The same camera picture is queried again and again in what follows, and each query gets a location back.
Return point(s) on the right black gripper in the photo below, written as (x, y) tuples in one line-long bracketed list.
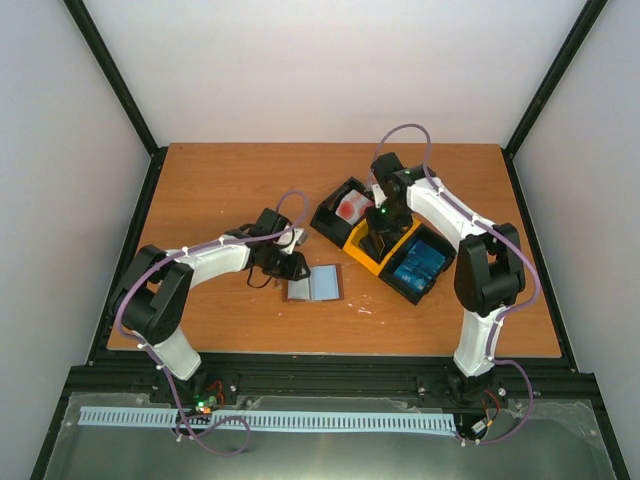
[(376, 227)]

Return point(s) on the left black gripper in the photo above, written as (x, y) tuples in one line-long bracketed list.
[(293, 271)]

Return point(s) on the brown leather card holder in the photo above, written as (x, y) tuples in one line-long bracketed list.
[(325, 283)]

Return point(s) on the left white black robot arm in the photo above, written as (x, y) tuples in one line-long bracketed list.
[(149, 300)]

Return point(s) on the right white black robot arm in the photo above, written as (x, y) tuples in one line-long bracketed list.
[(490, 266)]

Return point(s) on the yellow middle card bin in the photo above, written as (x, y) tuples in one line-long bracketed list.
[(352, 249)]

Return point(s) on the red white credit card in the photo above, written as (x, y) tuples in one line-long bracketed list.
[(351, 206)]

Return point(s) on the black right card bin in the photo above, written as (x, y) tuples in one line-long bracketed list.
[(430, 237)]

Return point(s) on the black card bin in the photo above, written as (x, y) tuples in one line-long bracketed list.
[(430, 237), (324, 220)]

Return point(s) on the black left card bin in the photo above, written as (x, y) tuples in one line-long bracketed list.
[(324, 220)]

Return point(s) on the blue credit card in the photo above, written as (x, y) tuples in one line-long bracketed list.
[(420, 267)]

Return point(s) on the small electronics board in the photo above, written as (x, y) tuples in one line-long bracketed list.
[(208, 397)]

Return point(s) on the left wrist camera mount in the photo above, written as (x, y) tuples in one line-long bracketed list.
[(288, 241)]

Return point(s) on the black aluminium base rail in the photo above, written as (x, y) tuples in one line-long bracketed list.
[(420, 382)]

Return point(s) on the light blue cable duct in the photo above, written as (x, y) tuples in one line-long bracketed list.
[(274, 421)]

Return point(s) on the left black frame post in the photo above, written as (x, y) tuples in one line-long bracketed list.
[(88, 29)]

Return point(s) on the black frame post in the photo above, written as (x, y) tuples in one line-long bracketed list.
[(88, 29), (571, 45)]

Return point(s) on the right black frame post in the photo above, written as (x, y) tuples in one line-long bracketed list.
[(571, 45)]

